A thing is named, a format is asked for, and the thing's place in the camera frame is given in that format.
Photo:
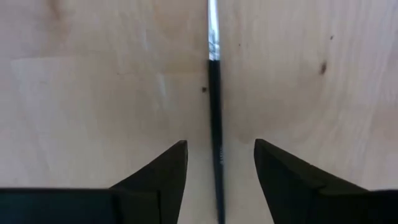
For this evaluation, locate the black brush silver ferrule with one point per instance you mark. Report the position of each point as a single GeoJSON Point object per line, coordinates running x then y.
{"type": "Point", "coordinates": [215, 109]}

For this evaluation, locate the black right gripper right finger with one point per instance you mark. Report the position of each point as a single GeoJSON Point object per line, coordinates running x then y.
{"type": "Point", "coordinates": [311, 202]}

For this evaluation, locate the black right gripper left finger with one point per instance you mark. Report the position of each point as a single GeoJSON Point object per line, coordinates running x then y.
{"type": "Point", "coordinates": [93, 208]}

